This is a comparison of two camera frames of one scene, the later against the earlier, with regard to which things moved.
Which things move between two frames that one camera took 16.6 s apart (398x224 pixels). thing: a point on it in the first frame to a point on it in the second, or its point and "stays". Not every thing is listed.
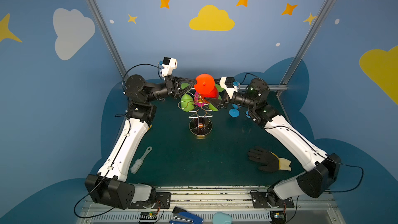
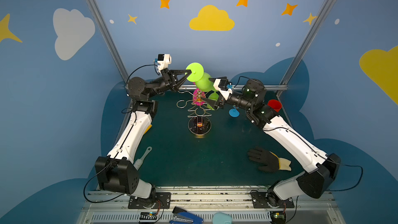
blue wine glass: [235, 112] stays
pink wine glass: [198, 100] stays
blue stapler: [181, 216] stays
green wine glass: [186, 101] to [200, 78]
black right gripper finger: [217, 102] stays
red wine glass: [205, 86] to [275, 105]
